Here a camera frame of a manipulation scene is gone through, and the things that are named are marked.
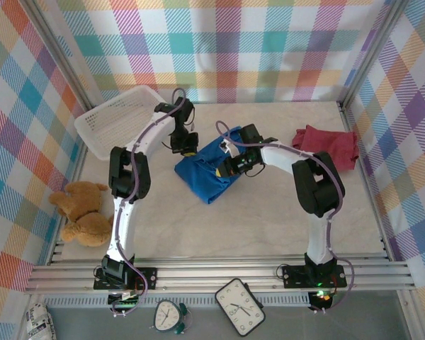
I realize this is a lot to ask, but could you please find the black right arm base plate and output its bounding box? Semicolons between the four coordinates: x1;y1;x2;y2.
281;263;348;288

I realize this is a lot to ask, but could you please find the aluminium side rail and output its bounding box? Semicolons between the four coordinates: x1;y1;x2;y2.
45;102;95;266
338;101;394;263

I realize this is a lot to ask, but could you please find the green circuit board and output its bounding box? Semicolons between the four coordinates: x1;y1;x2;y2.
108;290;142;310

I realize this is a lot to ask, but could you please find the black rectangular clock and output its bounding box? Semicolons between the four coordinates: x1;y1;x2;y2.
215;278;266;337

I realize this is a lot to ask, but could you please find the green round alarm clock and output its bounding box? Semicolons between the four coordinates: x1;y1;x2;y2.
152;300;191;336

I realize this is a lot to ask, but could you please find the aluminium frame post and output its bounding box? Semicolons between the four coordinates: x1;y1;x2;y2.
21;0;95;114
339;0;410;107

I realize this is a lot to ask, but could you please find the brown teddy bear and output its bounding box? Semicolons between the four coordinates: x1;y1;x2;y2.
49;181;113;248

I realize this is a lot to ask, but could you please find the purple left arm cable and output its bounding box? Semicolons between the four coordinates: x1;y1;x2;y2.
108;88;187;318

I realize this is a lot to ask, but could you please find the white plastic basket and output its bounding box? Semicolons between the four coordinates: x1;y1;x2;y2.
73;85;167;161

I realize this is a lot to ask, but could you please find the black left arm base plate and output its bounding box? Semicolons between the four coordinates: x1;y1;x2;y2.
93;267;159;292

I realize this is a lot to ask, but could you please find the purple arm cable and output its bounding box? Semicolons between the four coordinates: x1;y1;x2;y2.
215;120;357;315
108;88;187;318

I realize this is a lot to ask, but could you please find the aluminium frame cross rail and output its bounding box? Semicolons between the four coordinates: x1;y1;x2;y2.
23;256;417;295

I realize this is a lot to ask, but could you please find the grey slotted cable duct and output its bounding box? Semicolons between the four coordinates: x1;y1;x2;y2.
44;293;312;307

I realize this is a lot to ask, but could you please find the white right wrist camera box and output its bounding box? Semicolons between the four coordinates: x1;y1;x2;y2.
221;140;240;157

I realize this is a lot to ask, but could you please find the blue tank top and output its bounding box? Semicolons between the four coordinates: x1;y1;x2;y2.
174;125;242;205

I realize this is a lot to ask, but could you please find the pinkish red ribbed tank top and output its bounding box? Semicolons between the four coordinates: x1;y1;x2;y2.
292;124;358;171

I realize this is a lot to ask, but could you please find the newspaper print bag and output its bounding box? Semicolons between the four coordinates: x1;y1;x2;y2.
23;303;56;340

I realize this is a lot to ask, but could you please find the small board with orange part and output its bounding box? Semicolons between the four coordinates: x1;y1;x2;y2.
307;289;336;310

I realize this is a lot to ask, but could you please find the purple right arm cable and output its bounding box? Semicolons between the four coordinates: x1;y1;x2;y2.
215;120;357;315

